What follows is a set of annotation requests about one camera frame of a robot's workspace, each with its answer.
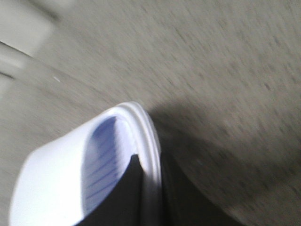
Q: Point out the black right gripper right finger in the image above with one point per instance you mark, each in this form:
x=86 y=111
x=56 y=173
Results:
x=183 y=203

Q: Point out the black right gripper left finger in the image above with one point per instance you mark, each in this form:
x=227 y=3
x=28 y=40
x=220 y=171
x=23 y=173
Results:
x=122 y=206

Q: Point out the light blue slipper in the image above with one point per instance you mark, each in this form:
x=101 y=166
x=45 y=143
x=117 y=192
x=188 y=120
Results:
x=63 y=181

